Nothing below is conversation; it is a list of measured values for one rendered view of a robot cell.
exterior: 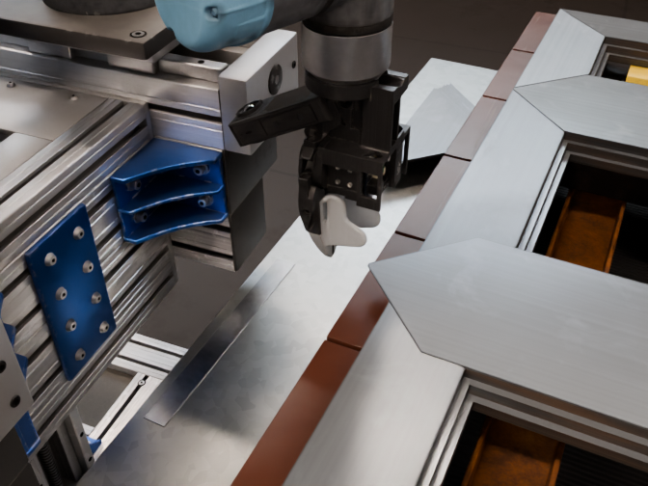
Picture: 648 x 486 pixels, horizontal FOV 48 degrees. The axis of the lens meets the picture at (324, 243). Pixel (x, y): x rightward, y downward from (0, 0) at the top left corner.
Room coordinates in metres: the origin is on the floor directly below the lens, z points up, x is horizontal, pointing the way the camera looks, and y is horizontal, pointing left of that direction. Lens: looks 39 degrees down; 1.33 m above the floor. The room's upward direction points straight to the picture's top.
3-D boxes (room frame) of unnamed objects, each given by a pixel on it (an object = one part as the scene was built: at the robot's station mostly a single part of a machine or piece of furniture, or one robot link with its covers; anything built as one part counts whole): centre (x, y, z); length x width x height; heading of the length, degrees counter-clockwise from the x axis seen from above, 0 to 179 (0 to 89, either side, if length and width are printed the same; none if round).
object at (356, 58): (0.58, -0.02, 1.08); 0.08 x 0.08 x 0.05
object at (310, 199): (0.56, 0.01, 0.93); 0.05 x 0.02 x 0.09; 155
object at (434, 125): (1.09, -0.21, 0.70); 0.39 x 0.12 x 0.04; 155
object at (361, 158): (0.57, -0.03, 0.99); 0.09 x 0.08 x 0.12; 65
